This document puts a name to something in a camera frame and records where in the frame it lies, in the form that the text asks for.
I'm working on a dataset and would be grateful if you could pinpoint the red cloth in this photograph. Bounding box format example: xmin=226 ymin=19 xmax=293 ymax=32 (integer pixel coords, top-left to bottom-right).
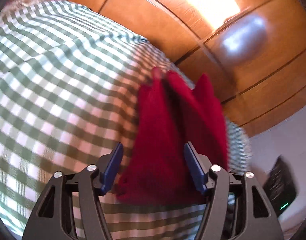
xmin=116 ymin=67 xmax=228 ymax=205

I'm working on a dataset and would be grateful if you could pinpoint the green white checkered bedsheet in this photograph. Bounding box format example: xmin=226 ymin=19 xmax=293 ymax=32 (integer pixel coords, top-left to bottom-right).
xmin=0 ymin=0 xmax=254 ymax=240

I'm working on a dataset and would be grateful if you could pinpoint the wooden headboard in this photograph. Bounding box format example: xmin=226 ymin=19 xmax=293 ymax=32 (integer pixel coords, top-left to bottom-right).
xmin=13 ymin=0 xmax=306 ymax=138

